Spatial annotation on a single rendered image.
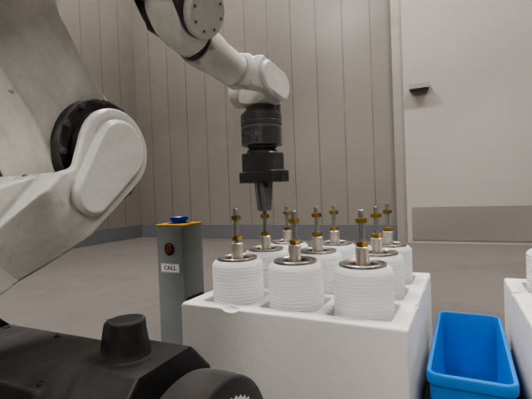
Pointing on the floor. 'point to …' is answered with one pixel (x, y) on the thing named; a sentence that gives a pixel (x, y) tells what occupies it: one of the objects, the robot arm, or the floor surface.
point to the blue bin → (470, 359)
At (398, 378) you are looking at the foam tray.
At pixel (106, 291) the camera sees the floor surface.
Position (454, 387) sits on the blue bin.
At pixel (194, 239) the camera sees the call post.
